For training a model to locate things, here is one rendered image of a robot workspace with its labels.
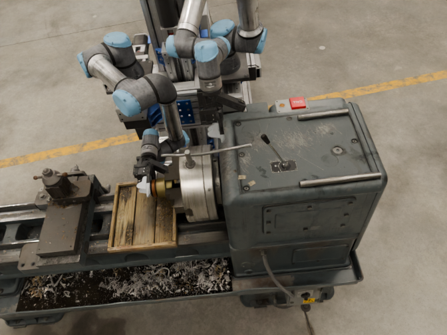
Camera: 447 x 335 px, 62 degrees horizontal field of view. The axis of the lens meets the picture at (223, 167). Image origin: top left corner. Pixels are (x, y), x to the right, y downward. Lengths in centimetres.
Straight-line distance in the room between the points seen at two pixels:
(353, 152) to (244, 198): 44
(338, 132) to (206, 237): 71
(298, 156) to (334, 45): 281
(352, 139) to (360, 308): 130
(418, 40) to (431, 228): 214
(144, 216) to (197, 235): 27
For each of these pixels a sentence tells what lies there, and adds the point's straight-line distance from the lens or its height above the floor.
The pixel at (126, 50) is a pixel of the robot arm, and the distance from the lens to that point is 188.
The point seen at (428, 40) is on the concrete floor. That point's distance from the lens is 440.
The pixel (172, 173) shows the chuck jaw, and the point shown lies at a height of 114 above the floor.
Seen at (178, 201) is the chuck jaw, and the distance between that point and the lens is 149.
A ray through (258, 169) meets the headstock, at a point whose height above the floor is 126.
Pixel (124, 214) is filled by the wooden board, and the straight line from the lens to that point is 181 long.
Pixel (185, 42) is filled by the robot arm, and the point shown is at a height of 161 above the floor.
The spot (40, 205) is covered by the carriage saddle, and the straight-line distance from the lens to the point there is 200.
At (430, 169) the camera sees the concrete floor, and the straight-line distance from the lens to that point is 318.
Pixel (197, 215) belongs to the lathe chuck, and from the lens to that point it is 147.
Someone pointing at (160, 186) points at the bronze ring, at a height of 112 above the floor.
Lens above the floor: 235
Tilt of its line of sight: 52 degrees down
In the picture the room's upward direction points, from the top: 8 degrees counter-clockwise
